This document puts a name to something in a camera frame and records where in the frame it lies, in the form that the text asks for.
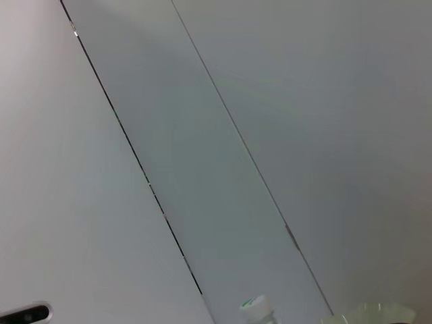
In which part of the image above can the pale green fruit plate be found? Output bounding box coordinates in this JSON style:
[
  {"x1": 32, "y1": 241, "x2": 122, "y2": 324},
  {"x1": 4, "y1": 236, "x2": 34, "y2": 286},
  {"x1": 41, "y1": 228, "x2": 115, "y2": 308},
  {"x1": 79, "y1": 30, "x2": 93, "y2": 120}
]
[{"x1": 319, "y1": 301, "x2": 420, "y2": 324}]

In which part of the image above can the clear green-label water bottle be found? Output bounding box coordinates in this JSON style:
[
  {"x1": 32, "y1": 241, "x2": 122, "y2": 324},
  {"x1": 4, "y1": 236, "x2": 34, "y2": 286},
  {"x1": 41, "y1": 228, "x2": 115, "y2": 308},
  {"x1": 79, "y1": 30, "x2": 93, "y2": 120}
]
[{"x1": 238, "y1": 293, "x2": 281, "y2": 324}]

